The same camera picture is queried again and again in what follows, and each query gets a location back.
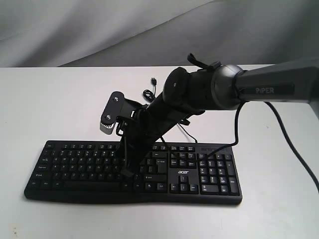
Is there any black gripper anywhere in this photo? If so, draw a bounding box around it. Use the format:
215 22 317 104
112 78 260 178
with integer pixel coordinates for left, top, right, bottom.
118 94 204 177

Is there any black Acer keyboard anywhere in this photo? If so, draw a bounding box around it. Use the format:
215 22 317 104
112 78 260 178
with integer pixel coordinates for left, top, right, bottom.
24 140 242 205

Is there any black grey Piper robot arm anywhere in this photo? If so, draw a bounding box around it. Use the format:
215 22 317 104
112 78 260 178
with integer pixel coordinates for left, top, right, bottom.
117 58 319 177

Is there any grey backdrop cloth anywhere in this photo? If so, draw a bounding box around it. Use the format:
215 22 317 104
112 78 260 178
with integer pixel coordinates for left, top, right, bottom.
0 0 319 67

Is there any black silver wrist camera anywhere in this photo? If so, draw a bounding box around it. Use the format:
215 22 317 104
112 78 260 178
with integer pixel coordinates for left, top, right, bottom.
100 91 138 135

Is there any black keyboard USB cable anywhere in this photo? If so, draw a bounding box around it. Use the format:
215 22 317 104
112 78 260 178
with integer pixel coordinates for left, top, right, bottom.
142 77 199 144

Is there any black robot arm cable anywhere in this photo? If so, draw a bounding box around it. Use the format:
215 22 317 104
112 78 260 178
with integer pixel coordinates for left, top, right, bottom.
159 101 319 194

